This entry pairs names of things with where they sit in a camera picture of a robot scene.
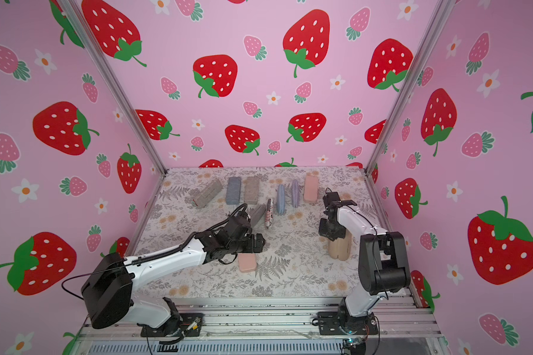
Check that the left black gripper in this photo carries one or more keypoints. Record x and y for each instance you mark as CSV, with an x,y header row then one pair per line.
x,y
252,248

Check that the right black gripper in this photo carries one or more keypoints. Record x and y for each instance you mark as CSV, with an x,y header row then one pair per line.
x,y
331,228

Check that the olive glasses case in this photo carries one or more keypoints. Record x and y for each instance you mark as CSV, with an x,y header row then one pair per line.
x,y
340,249

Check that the pink case black glasses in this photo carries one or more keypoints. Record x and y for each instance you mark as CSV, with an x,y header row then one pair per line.
x,y
247,262

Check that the pink case round glasses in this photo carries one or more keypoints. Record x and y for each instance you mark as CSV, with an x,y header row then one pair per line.
x,y
311,186

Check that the blue-grey case purple glasses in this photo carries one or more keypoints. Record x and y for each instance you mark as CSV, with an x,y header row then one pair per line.
x,y
233,193

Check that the grey case with red glasses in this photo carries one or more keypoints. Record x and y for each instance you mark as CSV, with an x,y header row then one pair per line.
x,y
208,193

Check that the grey case tan interior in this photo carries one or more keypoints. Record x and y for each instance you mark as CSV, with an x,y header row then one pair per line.
x,y
295,193

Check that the grey case mint interior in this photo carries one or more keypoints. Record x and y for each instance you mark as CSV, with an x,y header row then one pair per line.
x,y
252,190

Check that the light blue case white glasses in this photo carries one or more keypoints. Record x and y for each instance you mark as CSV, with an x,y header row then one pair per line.
x,y
281,200

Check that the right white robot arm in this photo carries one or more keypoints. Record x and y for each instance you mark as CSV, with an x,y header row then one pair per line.
x,y
383,266

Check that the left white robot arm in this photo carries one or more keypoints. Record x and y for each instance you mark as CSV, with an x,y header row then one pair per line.
x,y
110,292

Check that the floral table mat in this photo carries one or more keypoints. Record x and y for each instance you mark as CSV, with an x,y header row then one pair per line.
x,y
295,261

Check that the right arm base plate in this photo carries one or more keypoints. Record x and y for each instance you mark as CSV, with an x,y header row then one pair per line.
x,y
339,323

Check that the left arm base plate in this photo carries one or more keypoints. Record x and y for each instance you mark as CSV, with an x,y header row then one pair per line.
x,y
178,325

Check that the electronics board with cables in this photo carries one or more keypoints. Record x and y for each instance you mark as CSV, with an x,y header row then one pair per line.
x,y
353,346

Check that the aluminium rail frame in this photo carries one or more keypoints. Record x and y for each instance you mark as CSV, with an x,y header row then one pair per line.
x,y
271,326

